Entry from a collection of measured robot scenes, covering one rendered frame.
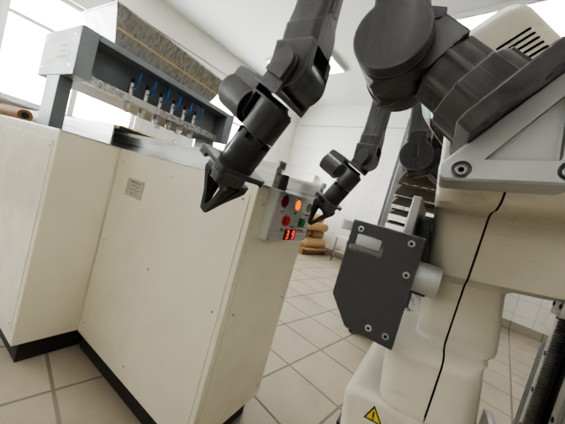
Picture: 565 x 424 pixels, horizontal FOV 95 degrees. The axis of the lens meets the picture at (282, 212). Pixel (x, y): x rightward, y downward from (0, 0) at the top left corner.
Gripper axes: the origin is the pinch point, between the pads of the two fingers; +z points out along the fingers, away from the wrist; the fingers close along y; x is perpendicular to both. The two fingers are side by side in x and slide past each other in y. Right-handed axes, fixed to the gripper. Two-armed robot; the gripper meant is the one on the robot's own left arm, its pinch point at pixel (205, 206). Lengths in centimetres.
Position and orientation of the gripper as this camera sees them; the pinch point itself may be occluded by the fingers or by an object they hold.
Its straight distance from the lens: 45.6
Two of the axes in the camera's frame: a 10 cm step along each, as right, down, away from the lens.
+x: 6.0, 6.7, -4.3
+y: -5.0, -1.0, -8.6
